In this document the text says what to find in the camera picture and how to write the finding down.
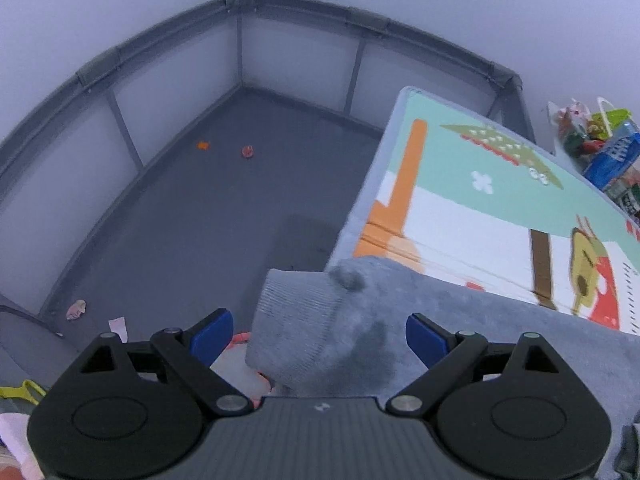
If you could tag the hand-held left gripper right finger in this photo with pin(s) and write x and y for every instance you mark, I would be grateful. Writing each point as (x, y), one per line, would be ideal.
(425, 340)

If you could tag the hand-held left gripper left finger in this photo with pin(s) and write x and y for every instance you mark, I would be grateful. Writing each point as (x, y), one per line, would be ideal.
(212, 337)

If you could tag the grey sweatshirt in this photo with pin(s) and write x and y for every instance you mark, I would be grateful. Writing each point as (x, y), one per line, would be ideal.
(320, 320)

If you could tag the white item with orange rim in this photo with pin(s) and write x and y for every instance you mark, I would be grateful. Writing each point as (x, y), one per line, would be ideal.
(240, 370)

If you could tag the white paper scrap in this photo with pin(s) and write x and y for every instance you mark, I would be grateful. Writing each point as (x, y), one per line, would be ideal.
(118, 329)

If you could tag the colourful printed play mat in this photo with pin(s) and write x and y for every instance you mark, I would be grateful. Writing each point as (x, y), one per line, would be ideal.
(475, 220)

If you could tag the small pink toy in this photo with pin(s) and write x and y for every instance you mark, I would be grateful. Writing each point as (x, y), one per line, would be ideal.
(76, 309)

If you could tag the small red toy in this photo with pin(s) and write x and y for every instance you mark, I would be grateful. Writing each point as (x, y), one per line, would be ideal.
(248, 151)

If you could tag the small orange toy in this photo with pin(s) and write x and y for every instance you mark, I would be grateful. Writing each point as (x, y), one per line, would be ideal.
(203, 145)

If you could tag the yellow-green plastic item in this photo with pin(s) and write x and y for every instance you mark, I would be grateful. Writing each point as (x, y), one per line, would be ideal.
(22, 392)

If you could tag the pink white cloth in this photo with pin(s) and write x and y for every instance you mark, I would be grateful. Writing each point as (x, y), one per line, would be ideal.
(17, 440)

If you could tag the cluster of jars and bottles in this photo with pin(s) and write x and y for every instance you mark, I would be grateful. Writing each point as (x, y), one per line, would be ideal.
(575, 130)

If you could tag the blue drink can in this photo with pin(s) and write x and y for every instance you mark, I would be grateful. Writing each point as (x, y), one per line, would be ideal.
(615, 157)

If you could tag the grey playpen fence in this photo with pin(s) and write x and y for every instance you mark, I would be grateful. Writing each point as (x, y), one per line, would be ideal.
(300, 10)

